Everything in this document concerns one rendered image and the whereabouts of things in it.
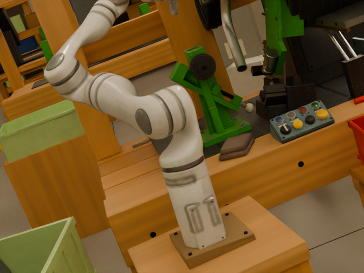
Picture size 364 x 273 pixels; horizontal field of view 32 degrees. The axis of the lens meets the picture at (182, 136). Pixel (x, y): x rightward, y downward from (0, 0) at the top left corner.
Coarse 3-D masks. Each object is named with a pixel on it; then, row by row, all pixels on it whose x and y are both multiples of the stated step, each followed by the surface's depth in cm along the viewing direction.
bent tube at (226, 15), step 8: (224, 0) 184; (224, 8) 186; (224, 16) 186; (224, 24) 186; (232, 24) 187; (224, 32) 186; (232, 32) 184; (232, 40) 182; (232, 48) 181; (240, 48) 181; (232, 56) 180; (240, 56) 178; (240, 64) 177
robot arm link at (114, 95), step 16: (96, 80) 141; (112, 80) 138; (128, 80) 140; (96, 96) 139; (112, 96) 134; (128, 96) 129; (144, 96) 125; (112, 112) 136; (128, 112) 129; (144, 112) 123; (160, 112) 121; (144, 128) 125; (160, 128) 122
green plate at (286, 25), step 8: (264, 0) 187; (272, 0) 180; (280, 0) 177; (272, 8) 181; (280, 8) 177; (288, 8) 179; (272, 16) 182; (280, 16) 178; (288, 16) 180; (296, 16) 180; (272, 24) 183; (280, 24) 178; (288, 24) 180; (296, 24) 181; (272, 32) 184; (280, 32) 179; (288, 32) 181; (296, 32) 181; (272, 40) 185; (280, 40) 179; (272, 48) 185
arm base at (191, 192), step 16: (176, 176) 126; (192, 176) 126; (208, 176) 129; (176, 192) 128; (192, 192) 127; (208, 192) 129; (176, 208) 130; (192, 208) 127; (208, 208) 129; (192, 224) 128; (208, 224) 129; (192, 240) 131; (208, 240) 130
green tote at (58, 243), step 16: (48, 224) 149; (64, 224) 148; (0, 240) 150; (16, 240) 150; (32, 240) 149; (48, 240) 149; (64, 240) 138; (80, 240) 149; (0, 256) 151; (16, 256) 151; (32, 256) 151; (48, 256) 150; (64, 256) 136; (80, 256) 145; (16, 272) 152; (32, 272) 152; (48, 272) 125; (64, 272) 134; (80, 272) 142; (96, 272) 151
